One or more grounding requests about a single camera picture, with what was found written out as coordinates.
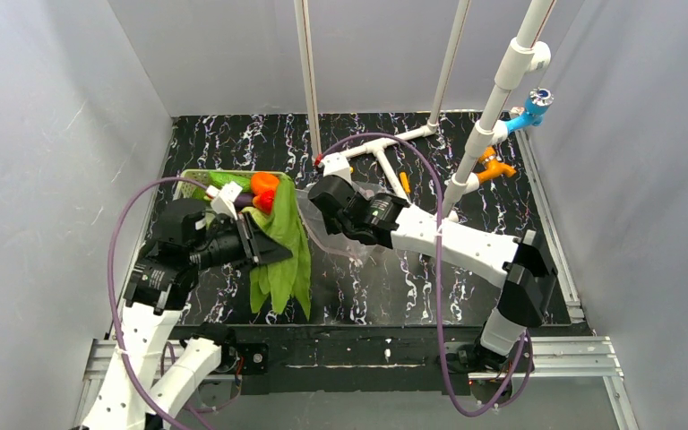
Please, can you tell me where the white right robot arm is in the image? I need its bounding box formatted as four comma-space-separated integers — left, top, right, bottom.
308, 176, 558, 357

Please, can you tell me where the white faucet pipe stand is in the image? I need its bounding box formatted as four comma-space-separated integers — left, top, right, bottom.
442, 0, 557, 218

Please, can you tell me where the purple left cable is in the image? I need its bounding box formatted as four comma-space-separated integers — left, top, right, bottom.
107, 176, 245, 430

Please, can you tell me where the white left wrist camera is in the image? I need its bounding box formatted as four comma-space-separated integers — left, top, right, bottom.
205, 182, 242, 220

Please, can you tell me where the white pvc pipe frame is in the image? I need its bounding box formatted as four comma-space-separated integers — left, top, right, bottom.
293, 0, 472, 199

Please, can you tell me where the orange faucet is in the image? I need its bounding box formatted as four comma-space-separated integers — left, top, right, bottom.
477, 146, 517, 184

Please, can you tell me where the red apple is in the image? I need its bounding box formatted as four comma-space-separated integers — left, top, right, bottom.
253, 190, 276, 215

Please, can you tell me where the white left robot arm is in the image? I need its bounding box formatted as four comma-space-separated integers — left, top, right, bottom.
80, 198, 292, 429

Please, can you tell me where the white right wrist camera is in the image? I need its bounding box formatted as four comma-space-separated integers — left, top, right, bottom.
317, 152, 352, 184

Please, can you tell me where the clear zip top bag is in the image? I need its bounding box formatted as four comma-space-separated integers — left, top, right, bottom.
295, 182, 390, 265

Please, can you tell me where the green cucumber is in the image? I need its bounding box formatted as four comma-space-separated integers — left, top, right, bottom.
208, 170, 251, 193

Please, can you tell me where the purple eggplant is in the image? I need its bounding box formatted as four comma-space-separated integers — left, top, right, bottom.
234, 193, 255, 211

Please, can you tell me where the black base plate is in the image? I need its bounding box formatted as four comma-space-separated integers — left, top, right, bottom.
232, 324, 510, 395

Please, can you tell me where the green leafy vegetable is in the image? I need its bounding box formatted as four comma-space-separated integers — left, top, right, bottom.
242, 174, 312, 319

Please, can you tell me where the aluminium rail frame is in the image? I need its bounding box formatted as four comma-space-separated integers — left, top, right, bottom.
76, 142, 623, 429

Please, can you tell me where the pale green plastic basket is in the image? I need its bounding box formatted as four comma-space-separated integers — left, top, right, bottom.
176, 169, 265, 202

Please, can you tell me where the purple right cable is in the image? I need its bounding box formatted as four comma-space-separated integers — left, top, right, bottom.
320, 132, 535, 418

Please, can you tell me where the purple cable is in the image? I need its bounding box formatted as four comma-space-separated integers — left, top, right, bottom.
320, 132, 535, 418
107, 176, 245, 430

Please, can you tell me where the blue faucet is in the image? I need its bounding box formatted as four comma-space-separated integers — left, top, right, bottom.
504, 88, 555, 134

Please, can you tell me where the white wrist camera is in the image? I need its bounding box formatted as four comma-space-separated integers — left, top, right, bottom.
205, 182, 242, 220
317, 152, 352, 184

